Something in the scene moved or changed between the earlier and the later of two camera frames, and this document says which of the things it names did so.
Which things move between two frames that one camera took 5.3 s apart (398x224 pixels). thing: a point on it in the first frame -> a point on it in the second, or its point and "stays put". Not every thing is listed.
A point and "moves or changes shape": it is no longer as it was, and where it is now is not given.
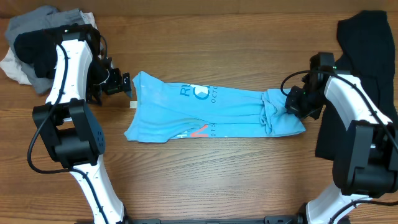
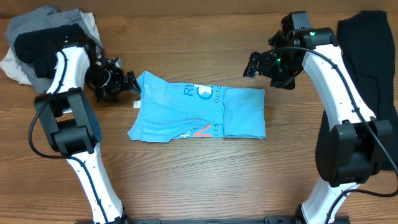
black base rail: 268,219 stays put
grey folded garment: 42,18 stays put
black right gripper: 292,103 -> 259,62
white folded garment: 12,67 stays put
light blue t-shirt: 165,109 moves or changes shape
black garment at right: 365,44 stays put
